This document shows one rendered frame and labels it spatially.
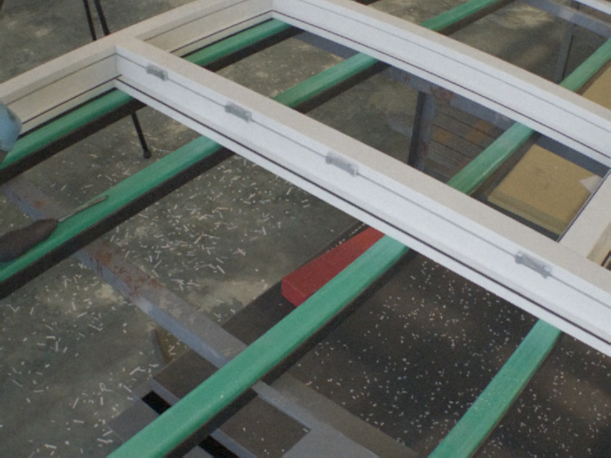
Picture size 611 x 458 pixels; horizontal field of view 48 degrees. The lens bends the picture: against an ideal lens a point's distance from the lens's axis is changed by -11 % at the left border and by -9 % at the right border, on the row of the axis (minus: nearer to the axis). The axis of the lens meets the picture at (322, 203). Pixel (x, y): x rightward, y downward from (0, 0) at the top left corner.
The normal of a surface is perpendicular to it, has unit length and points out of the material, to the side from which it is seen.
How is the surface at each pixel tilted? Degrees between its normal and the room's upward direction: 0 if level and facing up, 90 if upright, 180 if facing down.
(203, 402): 0
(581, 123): 90
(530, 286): 90
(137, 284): 0
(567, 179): 0
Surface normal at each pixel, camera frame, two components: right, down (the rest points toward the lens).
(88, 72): 0.78, 0.43
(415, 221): -0.62, 0.44
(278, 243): 0.08, -0.79
